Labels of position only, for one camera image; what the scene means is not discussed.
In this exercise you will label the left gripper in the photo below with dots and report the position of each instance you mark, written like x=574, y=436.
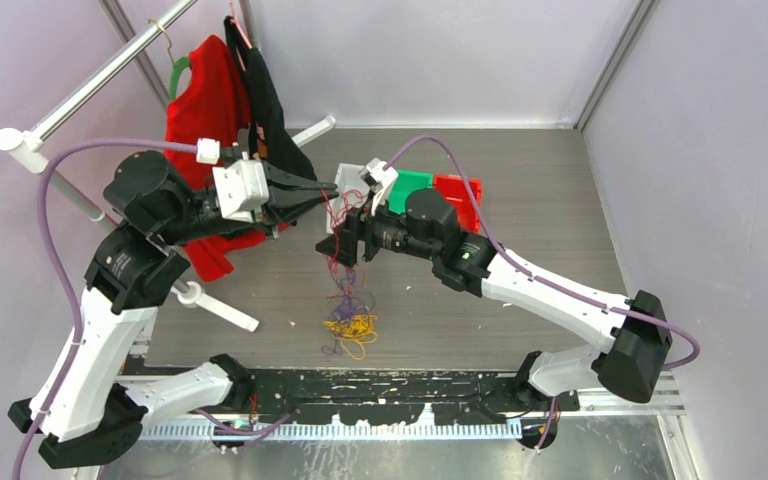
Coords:
x=272, y=213

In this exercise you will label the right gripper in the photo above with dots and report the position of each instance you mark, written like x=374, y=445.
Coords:
x=363, y=220

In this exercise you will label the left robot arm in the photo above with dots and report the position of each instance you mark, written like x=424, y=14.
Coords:
x=85, y=416

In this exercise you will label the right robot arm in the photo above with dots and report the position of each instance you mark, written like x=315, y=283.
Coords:
x=626, y=341

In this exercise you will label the white plastic bin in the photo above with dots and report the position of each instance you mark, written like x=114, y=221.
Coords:
x=352, y=193

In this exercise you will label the green plastic bin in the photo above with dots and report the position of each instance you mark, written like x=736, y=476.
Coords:
x=407, y=182

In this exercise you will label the black shirt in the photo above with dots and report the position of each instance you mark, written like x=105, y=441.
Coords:
x=267, y=136

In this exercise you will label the red plastic bin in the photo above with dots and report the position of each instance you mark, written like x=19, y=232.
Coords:
x=454, y=192

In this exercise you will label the red shirt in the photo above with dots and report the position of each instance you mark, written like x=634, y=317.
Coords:
x=217, y=105

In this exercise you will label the green hanger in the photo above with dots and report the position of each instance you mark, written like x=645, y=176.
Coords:
x=179, y=66

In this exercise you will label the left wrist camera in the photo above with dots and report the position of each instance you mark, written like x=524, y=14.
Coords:
x=240, y=182

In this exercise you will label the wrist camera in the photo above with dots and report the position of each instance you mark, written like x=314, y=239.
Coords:
x=240, y=182
x=380, y=179

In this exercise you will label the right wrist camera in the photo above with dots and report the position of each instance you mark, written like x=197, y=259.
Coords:
x=380, y=179

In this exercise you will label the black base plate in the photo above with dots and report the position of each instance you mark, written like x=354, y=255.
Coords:
x=382, y=397

